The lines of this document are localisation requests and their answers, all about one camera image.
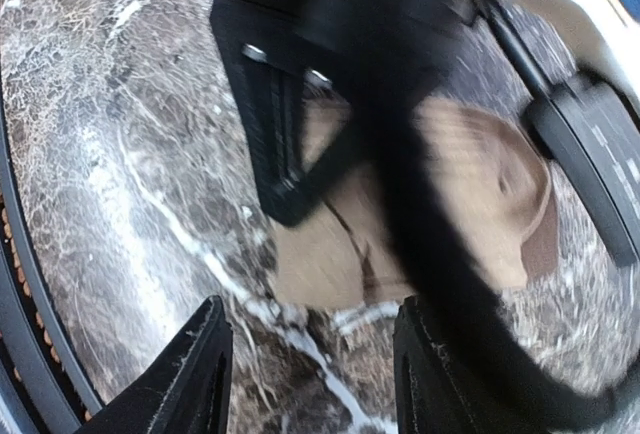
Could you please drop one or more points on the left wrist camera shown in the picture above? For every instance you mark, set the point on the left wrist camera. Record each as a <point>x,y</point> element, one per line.
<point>586,128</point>

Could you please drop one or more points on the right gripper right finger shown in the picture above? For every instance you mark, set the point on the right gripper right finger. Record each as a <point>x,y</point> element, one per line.
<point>434,393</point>

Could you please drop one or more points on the plain brown sock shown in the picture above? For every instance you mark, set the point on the plain brown sock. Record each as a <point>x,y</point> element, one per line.
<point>495,185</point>

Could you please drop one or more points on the black front rail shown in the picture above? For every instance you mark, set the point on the black front rail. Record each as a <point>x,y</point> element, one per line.
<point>32,332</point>

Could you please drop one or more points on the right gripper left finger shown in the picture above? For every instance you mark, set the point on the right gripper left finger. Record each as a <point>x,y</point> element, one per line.
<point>187,387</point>

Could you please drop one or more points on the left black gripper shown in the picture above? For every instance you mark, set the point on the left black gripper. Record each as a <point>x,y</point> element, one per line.
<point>267,47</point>

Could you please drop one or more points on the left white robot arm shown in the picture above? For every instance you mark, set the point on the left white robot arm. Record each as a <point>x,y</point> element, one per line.
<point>376,54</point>

